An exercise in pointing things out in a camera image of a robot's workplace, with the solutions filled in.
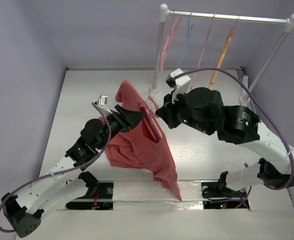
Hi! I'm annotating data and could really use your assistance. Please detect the blue wire hanger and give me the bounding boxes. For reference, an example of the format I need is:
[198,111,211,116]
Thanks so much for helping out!
[178,11,193,68]

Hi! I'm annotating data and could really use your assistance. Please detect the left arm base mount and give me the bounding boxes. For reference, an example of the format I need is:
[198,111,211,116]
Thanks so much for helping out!
[65,171,114,211]

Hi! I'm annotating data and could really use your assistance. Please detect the white metal clothes rack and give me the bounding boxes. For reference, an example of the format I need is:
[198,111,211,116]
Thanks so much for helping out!
[146,3,294,106]

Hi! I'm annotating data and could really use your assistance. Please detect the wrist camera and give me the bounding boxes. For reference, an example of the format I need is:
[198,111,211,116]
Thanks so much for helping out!
[92,94,111,115]
[166,68,191,102]

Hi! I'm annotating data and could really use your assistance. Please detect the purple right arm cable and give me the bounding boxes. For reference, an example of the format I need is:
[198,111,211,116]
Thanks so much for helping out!
[179,67,294,209]

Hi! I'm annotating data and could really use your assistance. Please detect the thin pink wire hanger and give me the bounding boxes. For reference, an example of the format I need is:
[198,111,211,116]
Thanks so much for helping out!
[190,12,216,89]

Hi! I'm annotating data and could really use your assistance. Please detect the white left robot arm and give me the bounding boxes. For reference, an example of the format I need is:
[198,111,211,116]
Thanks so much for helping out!
[0,105,146,238]

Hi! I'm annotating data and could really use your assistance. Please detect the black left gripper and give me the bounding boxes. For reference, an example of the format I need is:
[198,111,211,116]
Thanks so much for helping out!
[97,105,145,150]

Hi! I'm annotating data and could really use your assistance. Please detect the thick pink plastic hanger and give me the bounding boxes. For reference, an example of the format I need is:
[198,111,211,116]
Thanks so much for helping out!
[139,99,163,143]

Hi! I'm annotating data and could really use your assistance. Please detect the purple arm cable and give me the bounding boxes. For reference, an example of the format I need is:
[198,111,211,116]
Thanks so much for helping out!
[0,102,112,232]
[179,67,294,209]

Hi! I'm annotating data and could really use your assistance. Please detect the red t shirt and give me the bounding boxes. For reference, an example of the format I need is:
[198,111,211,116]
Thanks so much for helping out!
[106,80,182,202]

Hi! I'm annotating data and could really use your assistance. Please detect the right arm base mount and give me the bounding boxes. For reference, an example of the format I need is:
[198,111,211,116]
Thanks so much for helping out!
[201,171,250,210]

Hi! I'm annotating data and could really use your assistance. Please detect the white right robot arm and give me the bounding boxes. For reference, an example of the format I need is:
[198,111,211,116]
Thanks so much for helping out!
[156,87,294,196]

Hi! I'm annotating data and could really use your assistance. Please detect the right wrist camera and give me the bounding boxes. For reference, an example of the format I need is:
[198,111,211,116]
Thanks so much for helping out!
[166,68,191,102]

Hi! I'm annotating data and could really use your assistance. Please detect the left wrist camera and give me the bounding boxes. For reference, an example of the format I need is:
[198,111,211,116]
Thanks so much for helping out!
[92,94,111,115]

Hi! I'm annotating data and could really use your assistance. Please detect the pink hanger far left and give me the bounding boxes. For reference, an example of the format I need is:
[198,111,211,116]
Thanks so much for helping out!
[159,17,182,72]

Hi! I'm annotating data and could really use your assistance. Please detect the orange wooden hanger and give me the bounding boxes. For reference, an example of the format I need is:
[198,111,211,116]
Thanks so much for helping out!
[208,21,238,89]

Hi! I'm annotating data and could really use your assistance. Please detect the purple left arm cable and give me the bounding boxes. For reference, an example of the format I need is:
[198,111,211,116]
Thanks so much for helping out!
[0,102,112,232]

